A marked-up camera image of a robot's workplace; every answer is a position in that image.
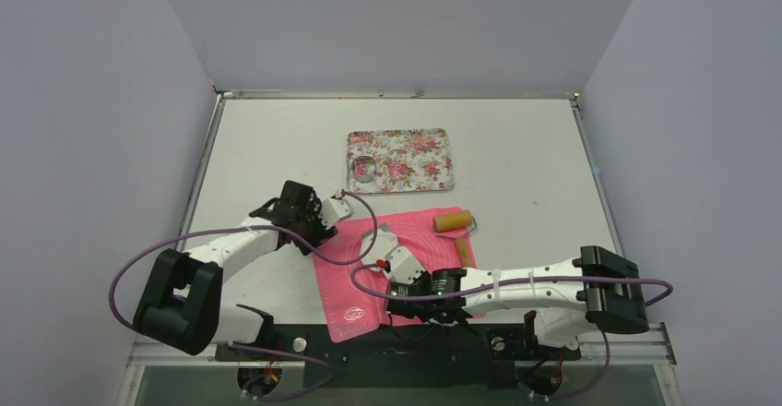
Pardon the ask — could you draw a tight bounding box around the pink silicone baking mat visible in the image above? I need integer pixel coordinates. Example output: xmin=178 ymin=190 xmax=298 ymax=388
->
xmin=314 ymin=207 xmax=467 ymax=343

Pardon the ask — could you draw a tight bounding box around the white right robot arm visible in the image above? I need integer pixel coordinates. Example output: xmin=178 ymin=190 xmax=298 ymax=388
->
xmin=386 ymin=245 xmax=649 ymax=357

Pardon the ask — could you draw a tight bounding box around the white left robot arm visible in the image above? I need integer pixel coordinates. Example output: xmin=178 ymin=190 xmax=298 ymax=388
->
xmin=131 ymin=181 xmax=353 ymax=360

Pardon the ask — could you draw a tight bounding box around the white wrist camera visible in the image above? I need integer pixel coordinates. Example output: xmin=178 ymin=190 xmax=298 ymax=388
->
xmin=319 ymin=197 xmax=354 ymax=230
xmin=383 ymin=245 xmax=425 ymax=284

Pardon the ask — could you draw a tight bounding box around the white dough lump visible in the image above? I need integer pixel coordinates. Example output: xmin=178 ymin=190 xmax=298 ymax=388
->
xmin=360 ymin=227 xmax=398 ymax=264

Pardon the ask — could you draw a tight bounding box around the wooden rolling pin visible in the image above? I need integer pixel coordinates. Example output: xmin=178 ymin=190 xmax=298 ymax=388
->
xmin=432 ymin=210 xmax=477 ymax=268

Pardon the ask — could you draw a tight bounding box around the floral rectangular tray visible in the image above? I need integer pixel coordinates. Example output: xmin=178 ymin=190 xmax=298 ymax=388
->
xmin=346 ymin=128 xmax=455 ymax=195

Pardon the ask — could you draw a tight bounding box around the round metal dough cutter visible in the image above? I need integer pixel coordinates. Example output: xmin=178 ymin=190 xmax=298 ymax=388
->
xmin=350 ymin=155 xmax=379 ymax=183

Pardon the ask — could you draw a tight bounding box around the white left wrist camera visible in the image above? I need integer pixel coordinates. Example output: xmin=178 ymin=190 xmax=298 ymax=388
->
xmin=319 ymin=197 xmax=354 ymax=230

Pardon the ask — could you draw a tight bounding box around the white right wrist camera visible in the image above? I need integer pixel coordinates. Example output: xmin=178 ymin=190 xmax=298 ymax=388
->
xmin=383 ymin=245 xmax=425 ymax=284

